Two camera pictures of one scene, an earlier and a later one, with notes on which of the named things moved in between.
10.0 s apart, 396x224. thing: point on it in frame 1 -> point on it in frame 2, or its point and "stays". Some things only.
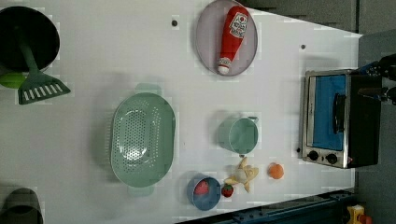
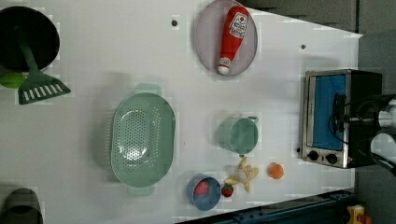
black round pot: (39, 34) stays
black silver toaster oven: (341, 127) stays
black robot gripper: (385, 66) -> (360, 119)
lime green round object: (12, 80) stays
